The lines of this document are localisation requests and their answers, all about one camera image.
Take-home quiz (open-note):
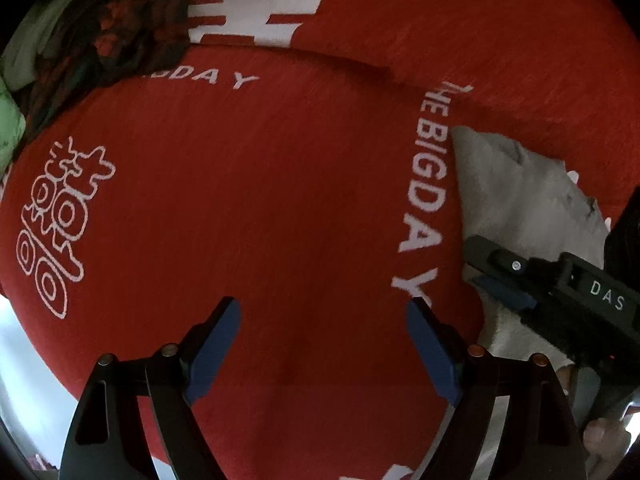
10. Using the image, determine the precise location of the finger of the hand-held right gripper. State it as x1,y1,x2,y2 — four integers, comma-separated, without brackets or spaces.
462,234,566,288
472,275,538,318

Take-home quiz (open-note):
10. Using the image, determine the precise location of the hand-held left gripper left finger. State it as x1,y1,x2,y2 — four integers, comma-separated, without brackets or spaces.
60,296,242,480

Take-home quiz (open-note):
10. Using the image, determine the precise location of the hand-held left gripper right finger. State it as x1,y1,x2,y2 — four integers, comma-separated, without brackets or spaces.
406,297,588,480

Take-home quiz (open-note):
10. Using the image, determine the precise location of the small grey cloth garment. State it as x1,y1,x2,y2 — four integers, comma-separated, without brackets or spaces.
450,126,613,367

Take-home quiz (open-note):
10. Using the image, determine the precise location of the person's right hand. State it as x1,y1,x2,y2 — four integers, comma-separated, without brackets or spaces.
582,417,632,478

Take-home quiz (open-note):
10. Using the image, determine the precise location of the red printed blanket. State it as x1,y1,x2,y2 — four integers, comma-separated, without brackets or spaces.
0,0,640,480

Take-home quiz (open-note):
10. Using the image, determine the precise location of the light green cloth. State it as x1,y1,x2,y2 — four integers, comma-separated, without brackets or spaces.
0,77,28,173

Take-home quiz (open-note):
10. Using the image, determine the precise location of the dark red patterned cloth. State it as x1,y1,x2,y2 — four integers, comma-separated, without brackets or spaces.
20,0,193,133

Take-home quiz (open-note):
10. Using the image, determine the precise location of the pale grey cloth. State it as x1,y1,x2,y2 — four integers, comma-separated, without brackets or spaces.
2,0,103,92

